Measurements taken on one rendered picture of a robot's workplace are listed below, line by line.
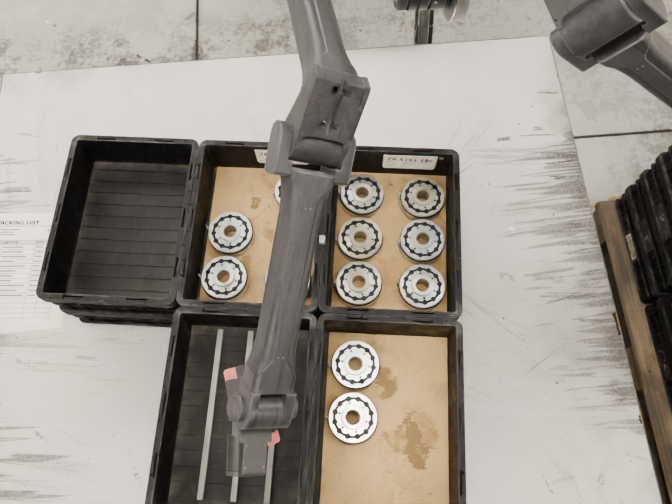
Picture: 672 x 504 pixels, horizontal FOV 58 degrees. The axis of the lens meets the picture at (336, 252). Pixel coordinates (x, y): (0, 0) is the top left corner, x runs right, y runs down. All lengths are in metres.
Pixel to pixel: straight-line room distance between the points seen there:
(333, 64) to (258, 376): 0.42
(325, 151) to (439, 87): 1.04
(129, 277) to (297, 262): 0.73
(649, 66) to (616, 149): 1.84
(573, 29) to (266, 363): 0.57
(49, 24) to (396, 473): 2.50
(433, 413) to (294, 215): 0.68
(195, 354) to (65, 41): 1.97
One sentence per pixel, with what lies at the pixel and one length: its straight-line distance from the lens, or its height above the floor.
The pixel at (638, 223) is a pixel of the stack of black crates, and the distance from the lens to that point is 2.26.
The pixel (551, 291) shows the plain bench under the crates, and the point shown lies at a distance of 1.59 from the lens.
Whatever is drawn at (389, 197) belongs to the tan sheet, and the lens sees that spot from 1.46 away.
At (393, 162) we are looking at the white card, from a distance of 1.44.
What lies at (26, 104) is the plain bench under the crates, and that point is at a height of 0.70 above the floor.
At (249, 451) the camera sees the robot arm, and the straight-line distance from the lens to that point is 0.93.
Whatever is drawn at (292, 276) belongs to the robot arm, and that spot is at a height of 1.38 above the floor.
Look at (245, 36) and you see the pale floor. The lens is 2.84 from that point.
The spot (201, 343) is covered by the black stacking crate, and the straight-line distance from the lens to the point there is 1.38.
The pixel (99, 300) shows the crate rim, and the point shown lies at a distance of 1.36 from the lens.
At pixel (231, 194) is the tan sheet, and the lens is 1.49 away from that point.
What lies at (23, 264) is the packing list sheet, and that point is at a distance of 1.73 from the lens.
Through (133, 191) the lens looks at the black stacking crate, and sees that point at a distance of 1.55.
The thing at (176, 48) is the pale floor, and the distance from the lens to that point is 2.86.
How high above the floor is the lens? 2.14
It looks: 70 degrees down
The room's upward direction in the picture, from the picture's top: 2 degrees counter-clockwise
